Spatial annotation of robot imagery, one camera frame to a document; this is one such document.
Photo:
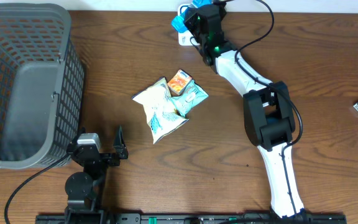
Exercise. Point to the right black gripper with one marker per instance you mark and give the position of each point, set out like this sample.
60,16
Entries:
191,14

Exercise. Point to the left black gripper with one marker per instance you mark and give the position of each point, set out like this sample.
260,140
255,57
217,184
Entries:
113,159

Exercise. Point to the teal Listerine mouthwash bottle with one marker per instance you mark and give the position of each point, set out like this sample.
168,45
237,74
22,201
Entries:
178,23

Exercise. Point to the cream snack bag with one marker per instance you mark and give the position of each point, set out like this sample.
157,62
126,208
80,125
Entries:
161,113

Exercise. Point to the small orange box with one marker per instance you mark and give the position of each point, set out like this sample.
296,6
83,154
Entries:
179,82

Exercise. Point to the teal wet wipes packet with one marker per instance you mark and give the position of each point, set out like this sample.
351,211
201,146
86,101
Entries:
192,95

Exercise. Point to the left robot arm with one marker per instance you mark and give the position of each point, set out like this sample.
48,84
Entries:
85,188

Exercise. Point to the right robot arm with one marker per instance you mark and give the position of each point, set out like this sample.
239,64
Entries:
270,116

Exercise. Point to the white barcode scanner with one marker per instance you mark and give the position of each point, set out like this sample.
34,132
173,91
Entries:
187,39

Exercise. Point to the grey plastic mesh basket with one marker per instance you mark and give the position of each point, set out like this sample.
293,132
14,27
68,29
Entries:
41,85

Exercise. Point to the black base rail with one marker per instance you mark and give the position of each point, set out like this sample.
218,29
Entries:
135,218

